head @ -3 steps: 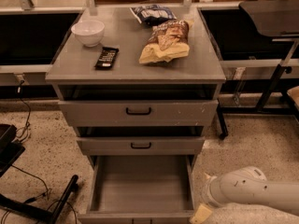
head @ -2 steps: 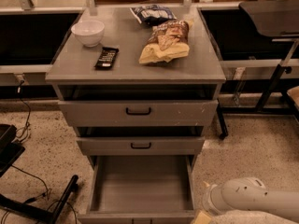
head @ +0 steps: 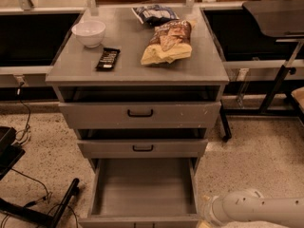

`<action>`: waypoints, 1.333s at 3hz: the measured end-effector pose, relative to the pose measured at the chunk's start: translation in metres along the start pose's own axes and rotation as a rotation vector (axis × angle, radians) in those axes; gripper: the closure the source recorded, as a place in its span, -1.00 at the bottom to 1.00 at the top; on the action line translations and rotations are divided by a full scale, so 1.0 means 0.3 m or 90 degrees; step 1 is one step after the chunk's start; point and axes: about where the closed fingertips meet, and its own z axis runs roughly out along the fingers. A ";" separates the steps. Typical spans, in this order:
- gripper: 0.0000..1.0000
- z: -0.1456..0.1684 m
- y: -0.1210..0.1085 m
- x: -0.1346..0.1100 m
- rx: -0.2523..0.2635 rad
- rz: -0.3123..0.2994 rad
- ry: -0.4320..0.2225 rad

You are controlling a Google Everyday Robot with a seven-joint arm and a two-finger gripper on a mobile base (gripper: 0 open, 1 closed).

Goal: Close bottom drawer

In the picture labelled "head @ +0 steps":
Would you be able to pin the padded gripper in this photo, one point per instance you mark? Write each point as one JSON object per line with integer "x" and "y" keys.
{"x": 209, "y": 209}

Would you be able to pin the grey bottom drawer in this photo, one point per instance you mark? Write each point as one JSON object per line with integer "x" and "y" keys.
{"x": 143, "y": 193}

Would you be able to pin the grey drawer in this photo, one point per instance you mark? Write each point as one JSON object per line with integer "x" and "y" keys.
{"x": 141, "y": 111}
{"x": 143, "y": 193}
{"x": 147, "y": 143}

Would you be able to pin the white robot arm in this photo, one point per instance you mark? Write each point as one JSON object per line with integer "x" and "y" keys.
{"x": 250, "y": 205}

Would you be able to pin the grey middle drawer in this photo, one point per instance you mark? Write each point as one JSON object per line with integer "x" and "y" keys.
{"x": 147, "y": 143}

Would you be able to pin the grey top drawer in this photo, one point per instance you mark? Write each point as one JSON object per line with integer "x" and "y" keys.
{"x": 141, "y": 111}

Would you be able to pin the grey drawer cabinet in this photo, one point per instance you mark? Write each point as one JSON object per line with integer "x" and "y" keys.
{"x": 74, "y": 76}

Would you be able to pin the yellow brown chip bag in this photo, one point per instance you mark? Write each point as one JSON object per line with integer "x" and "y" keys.
{"x": 170, "y": 42}

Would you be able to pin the black candy bar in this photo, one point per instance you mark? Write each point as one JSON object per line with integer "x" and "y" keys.
{"x": 108, "y": 59}

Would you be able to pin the blue chip bag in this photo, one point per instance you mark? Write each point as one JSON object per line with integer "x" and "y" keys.
{"x": 154, "y": 15}

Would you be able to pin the black stand with tray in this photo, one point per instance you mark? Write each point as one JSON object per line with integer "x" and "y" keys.
{"x": 283, "y": 20}

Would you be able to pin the white bowl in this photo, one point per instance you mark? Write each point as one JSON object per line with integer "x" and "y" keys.
{"x": 89, "y": 33}

